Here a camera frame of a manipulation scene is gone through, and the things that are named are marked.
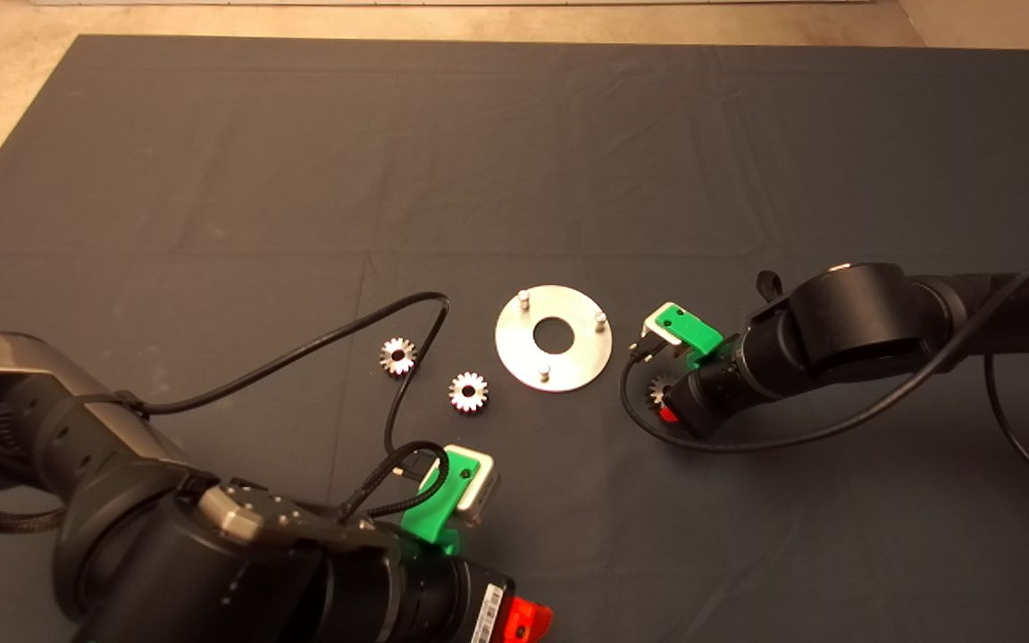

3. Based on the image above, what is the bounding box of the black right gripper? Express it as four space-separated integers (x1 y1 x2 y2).
657 338 761 438

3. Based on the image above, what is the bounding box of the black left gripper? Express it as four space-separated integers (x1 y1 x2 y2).
388 545 555 643

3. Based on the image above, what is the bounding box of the round metal carrier plate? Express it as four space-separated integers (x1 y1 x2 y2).
494 285 614 393

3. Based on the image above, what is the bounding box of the dark grey table cloth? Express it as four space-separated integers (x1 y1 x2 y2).
0 34 1029 643

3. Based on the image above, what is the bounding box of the green right camera mount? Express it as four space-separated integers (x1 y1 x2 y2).
653 304 725 367

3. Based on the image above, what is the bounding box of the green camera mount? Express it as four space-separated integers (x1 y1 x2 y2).
400 451 482 556
653 304 725 367

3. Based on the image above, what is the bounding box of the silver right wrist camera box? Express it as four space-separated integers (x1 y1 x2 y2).
640 304 685 358

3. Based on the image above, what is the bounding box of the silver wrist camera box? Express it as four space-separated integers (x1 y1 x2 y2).
640 304 685 358
421 444 499 526

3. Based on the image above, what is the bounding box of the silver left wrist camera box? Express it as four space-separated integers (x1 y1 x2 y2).
421 444 499 526

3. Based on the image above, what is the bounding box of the green left camera mount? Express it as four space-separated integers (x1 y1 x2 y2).
400 451 482 556

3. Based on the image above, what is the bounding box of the braided black arm cable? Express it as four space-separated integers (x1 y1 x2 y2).
336 440 453 528

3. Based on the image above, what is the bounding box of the black left camera cable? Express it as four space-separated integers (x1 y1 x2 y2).
121 291 451 483

